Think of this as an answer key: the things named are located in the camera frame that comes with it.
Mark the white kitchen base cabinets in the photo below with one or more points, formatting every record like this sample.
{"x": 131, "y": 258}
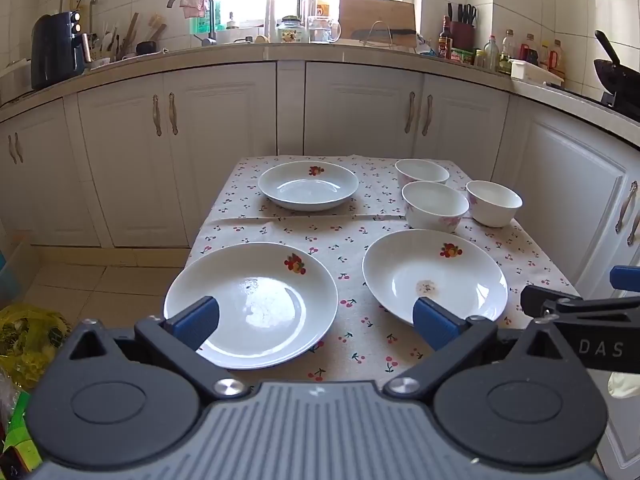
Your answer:
{"x": 225, "y": 150}

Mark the cherry-print tablecloth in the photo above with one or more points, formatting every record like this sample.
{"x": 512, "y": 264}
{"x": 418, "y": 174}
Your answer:
{"x": 350, "y": 240}

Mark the kitchen utensil rack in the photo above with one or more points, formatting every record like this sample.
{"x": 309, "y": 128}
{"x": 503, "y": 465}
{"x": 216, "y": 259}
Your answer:
{"x": 120, "y": 42}

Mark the kitchen faucet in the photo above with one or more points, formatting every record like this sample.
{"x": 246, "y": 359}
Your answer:
{"x": 212, "y": 17}

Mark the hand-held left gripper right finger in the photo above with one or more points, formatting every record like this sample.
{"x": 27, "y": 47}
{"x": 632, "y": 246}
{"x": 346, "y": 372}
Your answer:
{"x": 434, "y": 322}

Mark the wooden cutting board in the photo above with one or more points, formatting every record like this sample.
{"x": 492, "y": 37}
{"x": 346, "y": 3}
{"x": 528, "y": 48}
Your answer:
{"x": 377, "y": 15}

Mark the yellow plastic bag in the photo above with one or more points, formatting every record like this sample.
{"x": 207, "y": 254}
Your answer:
{"x": 30, "y": 340}

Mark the green detergent bottle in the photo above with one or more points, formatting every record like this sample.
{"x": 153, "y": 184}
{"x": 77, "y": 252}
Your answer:
{"x": 202, "y": 25}

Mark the white fruit-print plate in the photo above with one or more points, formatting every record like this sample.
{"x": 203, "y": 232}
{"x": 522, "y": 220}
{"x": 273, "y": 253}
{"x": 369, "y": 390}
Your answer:
{"x": 300, "y": 192}
{"x": 400, "y": 270}
{"x": 270, "y": 280}

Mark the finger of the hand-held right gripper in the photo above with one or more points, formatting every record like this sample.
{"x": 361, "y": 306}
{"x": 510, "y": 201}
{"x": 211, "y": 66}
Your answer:
{"x": 537, "y": 300}
{"x": 627, "y": 278}

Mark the green tissue pack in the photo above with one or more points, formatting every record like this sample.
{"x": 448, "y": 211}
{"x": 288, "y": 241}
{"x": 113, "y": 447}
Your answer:
{"x": 17, "y": 417}

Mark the person's right hand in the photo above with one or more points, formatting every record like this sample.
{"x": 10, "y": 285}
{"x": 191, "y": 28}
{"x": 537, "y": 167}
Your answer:
{"x": 625, "y": 386}

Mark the pink dish cloth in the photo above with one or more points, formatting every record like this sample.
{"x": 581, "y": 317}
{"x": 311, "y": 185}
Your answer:
{"x": 194, "y": 2}

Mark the green seasoning packets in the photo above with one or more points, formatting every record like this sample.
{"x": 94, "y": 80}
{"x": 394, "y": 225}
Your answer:
{"x": 462, "y": 56}

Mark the glass pitcher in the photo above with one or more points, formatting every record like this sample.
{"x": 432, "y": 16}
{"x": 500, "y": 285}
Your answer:
{"x": 322, "y": 31}

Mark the dark soy sauce bottle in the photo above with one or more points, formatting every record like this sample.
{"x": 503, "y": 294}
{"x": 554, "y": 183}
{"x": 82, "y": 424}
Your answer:
{"x": 445, "y": 40}

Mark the black wok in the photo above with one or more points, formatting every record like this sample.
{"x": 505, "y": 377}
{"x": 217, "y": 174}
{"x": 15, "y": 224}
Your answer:
{"x": 615, "y": 75}

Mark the cooking oil jug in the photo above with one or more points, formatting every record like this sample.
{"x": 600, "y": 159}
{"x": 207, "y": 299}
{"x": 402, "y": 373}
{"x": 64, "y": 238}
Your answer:
{"x": 556, "y": 59}

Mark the tall seasoning bottle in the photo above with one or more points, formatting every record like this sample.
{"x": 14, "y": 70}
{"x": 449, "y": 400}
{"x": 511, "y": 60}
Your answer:
{"x": 507, "y": 50}

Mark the stack of plastic cups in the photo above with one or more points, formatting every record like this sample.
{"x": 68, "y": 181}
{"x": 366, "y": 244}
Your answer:
{"x": 271, "y": 20}

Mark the clear glass bottle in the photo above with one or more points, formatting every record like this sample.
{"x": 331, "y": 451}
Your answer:
{"x": 491, "y": 55}

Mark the orange drink bottle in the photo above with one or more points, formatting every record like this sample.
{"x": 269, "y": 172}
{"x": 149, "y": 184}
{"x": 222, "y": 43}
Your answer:
{"x": 320, "y": 2}

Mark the glass jar green lid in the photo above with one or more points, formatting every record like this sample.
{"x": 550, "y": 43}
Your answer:
{"x": 291, "y": 31}

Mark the white floral bowl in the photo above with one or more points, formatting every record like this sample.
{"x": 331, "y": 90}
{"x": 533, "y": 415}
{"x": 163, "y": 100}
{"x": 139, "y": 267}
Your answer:
{"x": 416, "y": 171}
{"x": 430, "y": 215}
{"x": 492, "y": 210}

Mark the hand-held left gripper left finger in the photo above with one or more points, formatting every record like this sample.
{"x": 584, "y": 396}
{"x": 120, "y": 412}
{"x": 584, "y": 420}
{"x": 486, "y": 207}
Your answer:
{"x": 194, "y": 317}

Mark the red knife block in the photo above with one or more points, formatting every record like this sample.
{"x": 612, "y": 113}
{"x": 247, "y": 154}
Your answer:
{"x": 462, "y": 30}

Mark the black air fryer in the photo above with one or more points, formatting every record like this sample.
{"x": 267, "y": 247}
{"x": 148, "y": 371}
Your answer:
{"x": 55, "y": 50}

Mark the white plastic tray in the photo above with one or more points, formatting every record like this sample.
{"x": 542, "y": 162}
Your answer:
{"x": 535, "y": 72}

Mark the small glass jar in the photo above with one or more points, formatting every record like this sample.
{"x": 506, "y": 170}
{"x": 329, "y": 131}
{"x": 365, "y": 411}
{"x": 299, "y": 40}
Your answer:
{"x": 480, "y": 58}

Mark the blue plastic box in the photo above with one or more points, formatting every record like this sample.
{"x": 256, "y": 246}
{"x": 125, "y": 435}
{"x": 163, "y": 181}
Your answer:
{"x": 7, "y": 280}

